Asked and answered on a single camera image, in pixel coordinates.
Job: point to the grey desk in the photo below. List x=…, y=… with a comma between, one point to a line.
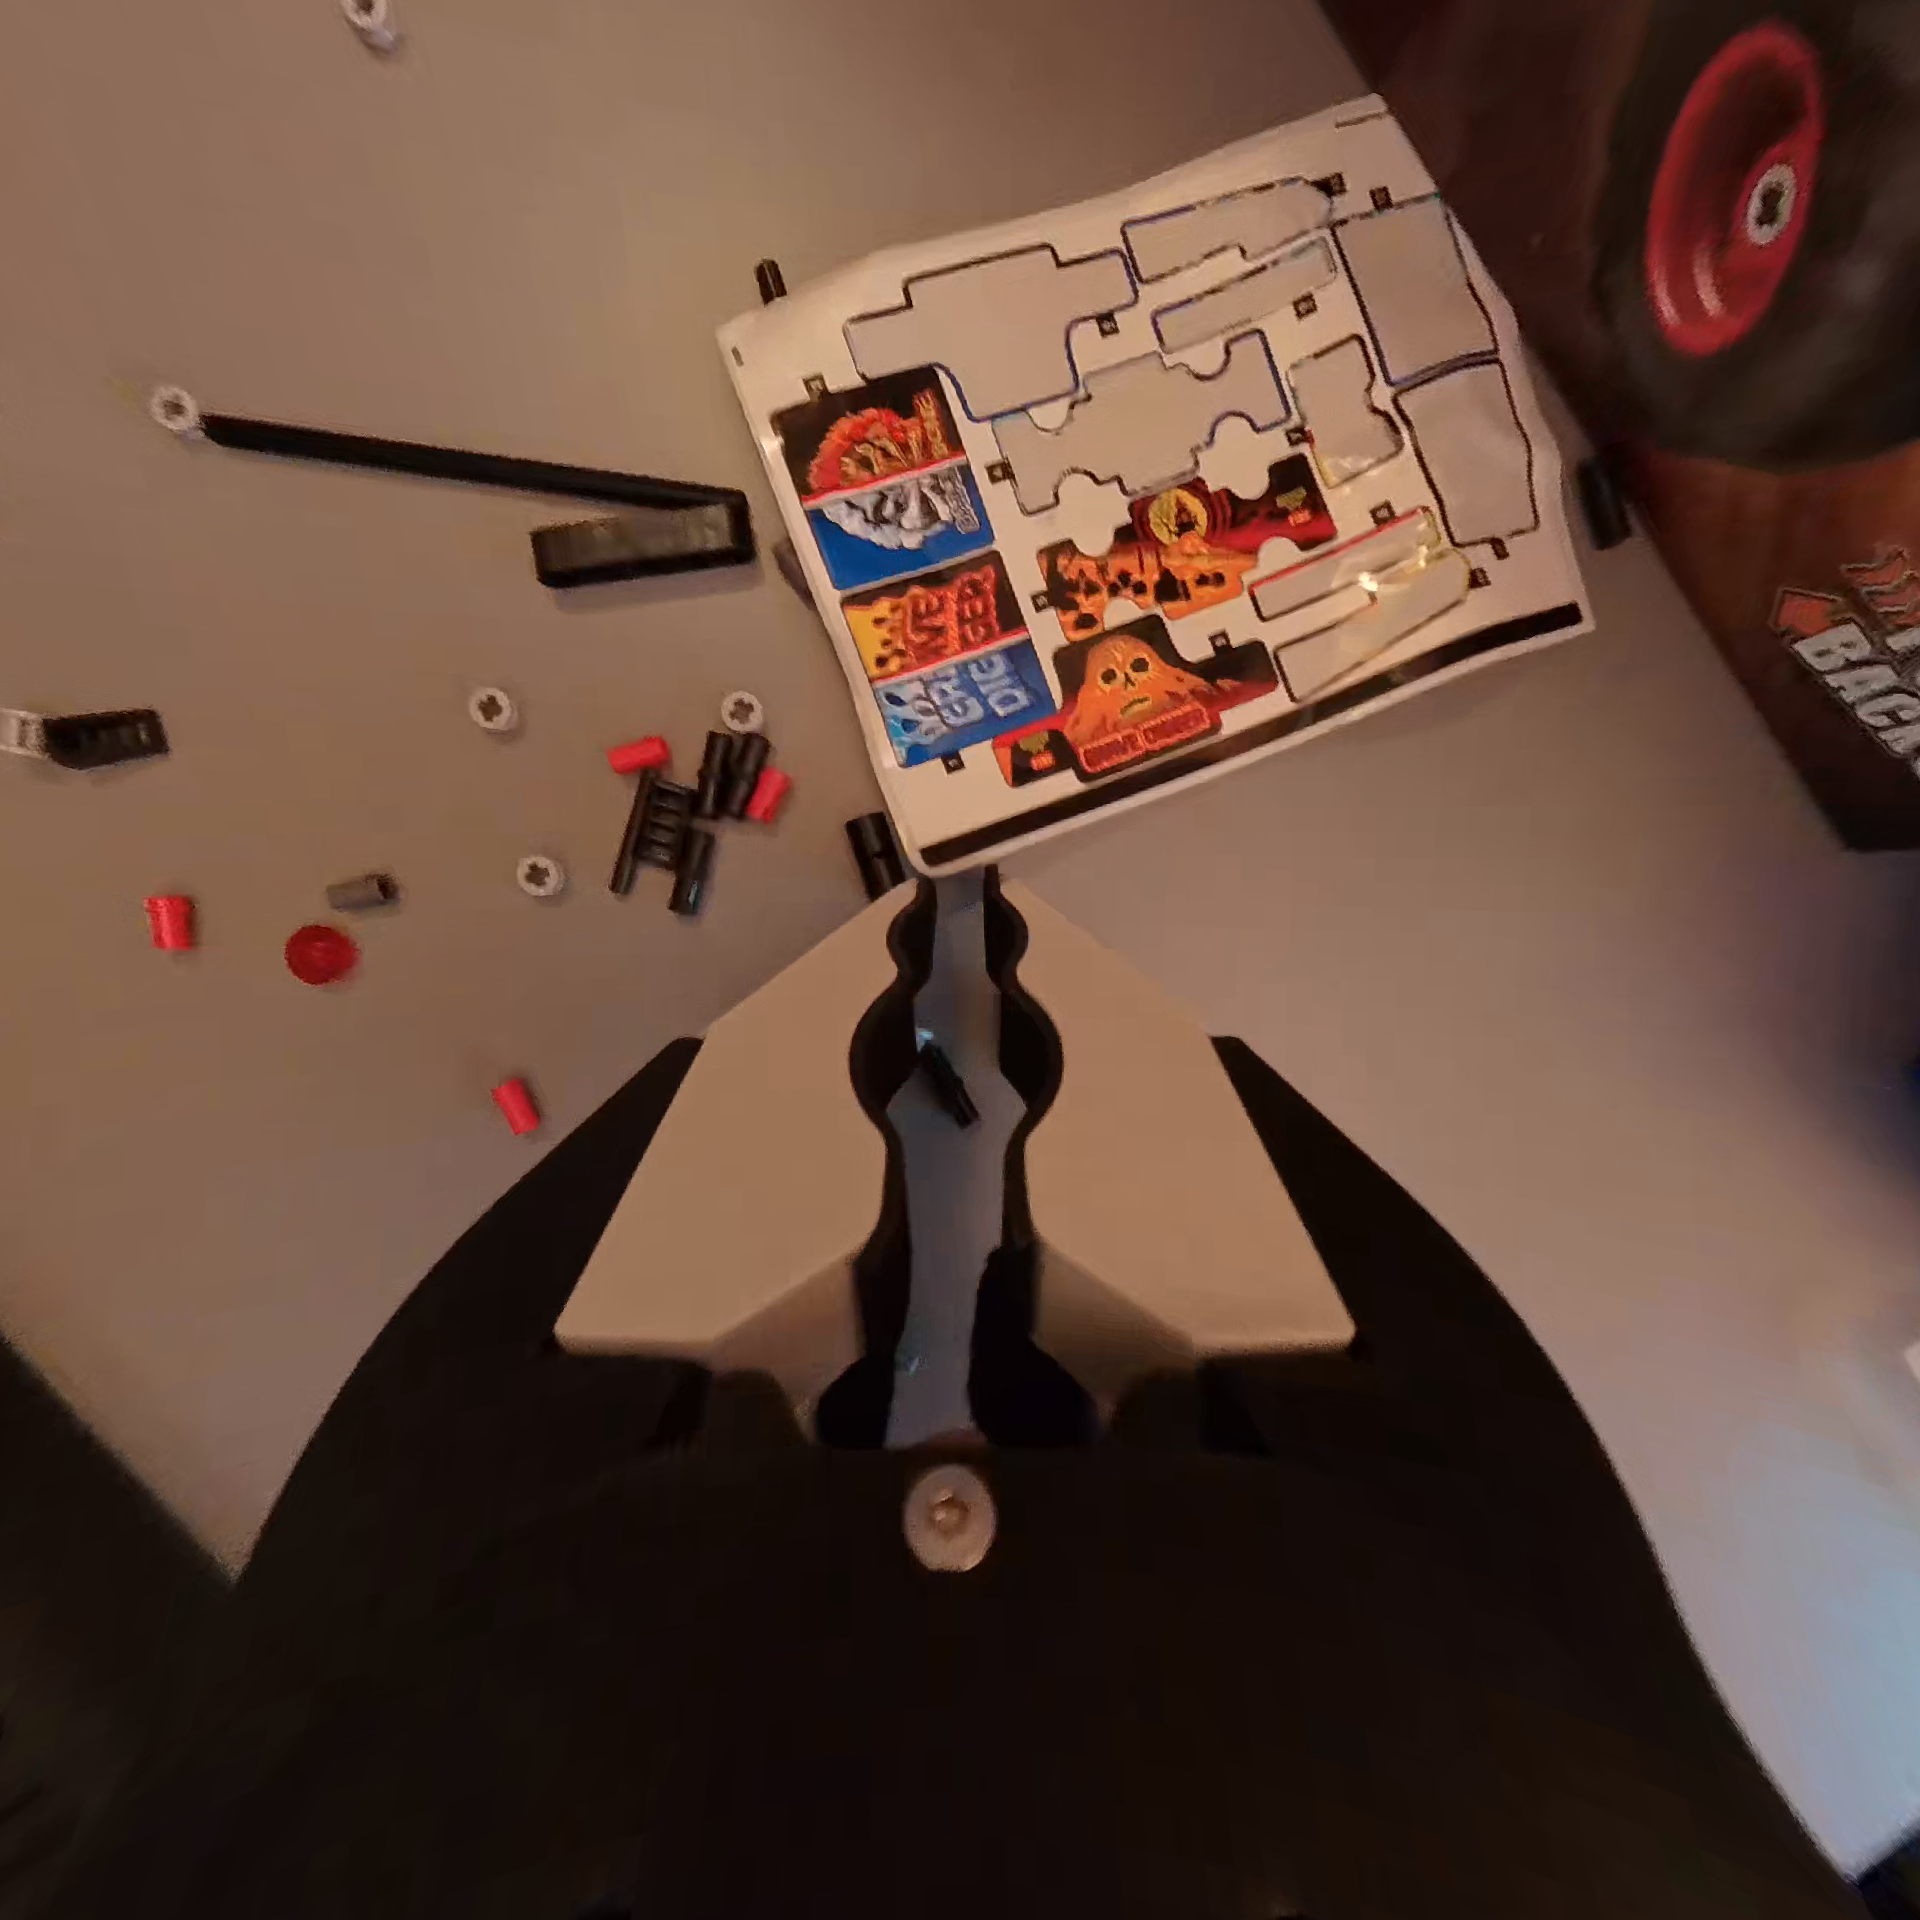
x=375, y=225

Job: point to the small white bushing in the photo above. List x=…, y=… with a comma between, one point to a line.
x=493, y=709
x=540, y=874
x=173, y=405
x=374, y=20
x=741, y=709

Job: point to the black double pin connector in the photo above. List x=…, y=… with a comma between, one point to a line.
x=731, y=769

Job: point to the long black axle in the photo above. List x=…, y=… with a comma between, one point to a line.
x=452, y=466

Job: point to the black beam with white end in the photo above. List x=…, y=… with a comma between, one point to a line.
x=91, y=735

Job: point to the short black beam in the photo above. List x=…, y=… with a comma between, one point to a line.
x=646, y=547

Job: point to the black pin with white bushing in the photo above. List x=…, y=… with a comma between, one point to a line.
x=945, y=1084

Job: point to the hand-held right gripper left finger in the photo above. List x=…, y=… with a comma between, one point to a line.
x=722, y=1202

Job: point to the sticker sheet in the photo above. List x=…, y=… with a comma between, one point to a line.
x=1172, y=495

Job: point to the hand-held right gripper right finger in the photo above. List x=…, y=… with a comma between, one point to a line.
x=1186, y=1202

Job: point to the small red pin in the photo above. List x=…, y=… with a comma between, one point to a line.
x=639, y=756
x=770, y=796

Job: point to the small red round stud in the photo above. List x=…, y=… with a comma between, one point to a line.
x=322, y=955

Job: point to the small red bushing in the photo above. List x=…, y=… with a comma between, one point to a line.
x=515, y=1107
x=170, y=922

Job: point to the printed toy box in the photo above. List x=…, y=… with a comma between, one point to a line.
x=1724, y=375

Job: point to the black ladder frame piece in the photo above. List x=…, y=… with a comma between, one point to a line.
x=661, y=841

